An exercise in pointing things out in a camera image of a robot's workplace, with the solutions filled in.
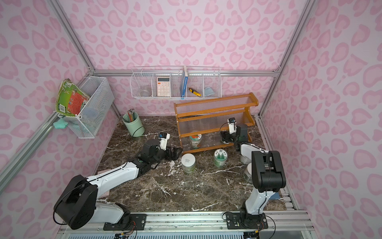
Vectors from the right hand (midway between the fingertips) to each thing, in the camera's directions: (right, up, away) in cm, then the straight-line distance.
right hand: (227, 128), depth 97 cm
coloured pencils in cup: (-63, +9, +1) cm, 64 cm away
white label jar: (+10, -20, -3) cm, 22 cm away
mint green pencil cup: (-62, 0, +6) cm, 62 cm away
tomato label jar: (-21, -8, -4) cm, 22 cm away
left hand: (-32, -9, -12) cm, 35 cm away
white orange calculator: (-41, +26, -4) cm, 49 cm away
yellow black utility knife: (-21, +23, -2) cm, 32 cm away
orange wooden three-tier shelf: (-13, +7, -2) cm, 16 cm away
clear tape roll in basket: (-54, +23, -2) cm, 58 cm away
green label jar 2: (-25, -18, -13) cm, 34 cm away
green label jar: (-6, -16, -10) cm, 20 cm away
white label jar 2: (+8, -24, -17) cm, 31 cm away
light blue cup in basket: (-12, +25, +3) cm, 28 cm away
